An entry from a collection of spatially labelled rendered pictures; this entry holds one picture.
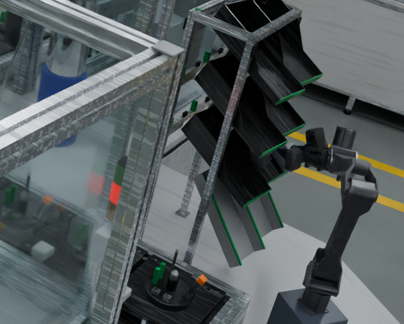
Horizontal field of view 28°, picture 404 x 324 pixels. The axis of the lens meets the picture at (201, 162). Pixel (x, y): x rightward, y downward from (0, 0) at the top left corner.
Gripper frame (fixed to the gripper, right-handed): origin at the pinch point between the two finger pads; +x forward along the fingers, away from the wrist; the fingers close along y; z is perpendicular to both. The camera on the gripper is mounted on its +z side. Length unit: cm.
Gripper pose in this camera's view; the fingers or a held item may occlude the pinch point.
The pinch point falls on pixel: (291, 151)
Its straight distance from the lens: 235.1
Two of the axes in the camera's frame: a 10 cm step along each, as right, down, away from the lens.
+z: 0.7, -9.5, -2.9
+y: -6.3, 1.8, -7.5
